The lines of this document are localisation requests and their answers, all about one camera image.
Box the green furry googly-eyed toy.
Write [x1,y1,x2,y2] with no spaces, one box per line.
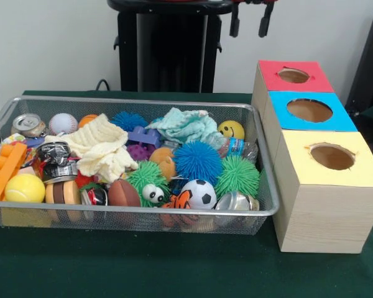
[126,160,170,208]

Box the crushed clear plastic bottle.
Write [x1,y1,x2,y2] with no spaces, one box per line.
[221,137,259,163]

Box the yellow tennis ball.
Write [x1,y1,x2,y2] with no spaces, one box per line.
[4,173,46,204]

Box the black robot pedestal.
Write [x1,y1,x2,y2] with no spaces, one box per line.
[108,0,238,94]

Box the clear mesh bin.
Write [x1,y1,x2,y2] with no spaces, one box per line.
[0,95,280,235]

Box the cream knitted cloth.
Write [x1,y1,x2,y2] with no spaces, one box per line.
[45,114,139,183]

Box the yellow smiley ball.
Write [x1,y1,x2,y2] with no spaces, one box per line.
[218,120,246,141]

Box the large blue spiky ball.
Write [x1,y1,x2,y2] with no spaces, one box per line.
[172,140,223,184]

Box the wooden box with three holes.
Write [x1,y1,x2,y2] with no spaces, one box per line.
[251,60,373,254]

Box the mint green cloth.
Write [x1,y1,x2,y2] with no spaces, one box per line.
[146,107,219,147]

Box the green spiky ball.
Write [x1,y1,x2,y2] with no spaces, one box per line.
[214,155,261,198]

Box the white baseball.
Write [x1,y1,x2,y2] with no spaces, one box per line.
[48,113,79,136]

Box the small soccer ball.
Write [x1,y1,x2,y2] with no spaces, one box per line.
[180,179,218,210]

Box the orange toy brick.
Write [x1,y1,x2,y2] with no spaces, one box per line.
[0,142,28,201]

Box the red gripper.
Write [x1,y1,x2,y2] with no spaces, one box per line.
[229,0,277,38]

